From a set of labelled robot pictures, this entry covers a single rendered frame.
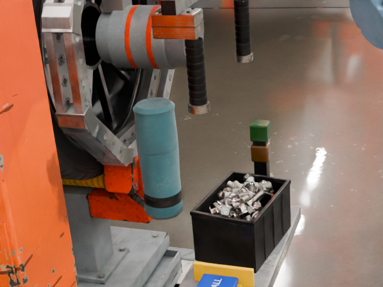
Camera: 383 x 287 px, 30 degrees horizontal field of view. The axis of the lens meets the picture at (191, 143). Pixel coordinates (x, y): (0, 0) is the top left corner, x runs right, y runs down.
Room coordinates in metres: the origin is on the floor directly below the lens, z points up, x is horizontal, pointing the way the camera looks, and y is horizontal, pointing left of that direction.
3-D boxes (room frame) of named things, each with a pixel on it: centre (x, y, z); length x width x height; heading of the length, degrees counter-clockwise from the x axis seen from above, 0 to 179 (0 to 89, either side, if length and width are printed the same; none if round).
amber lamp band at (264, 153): (1.47, -0.15, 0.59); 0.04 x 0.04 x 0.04; 69
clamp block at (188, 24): (1.35, 0.01, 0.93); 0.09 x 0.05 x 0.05; 69
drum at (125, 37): (1.55, 0.07, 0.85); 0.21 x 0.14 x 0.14; 69
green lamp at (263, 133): (1.47, -0.15, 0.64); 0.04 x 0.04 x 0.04; 69
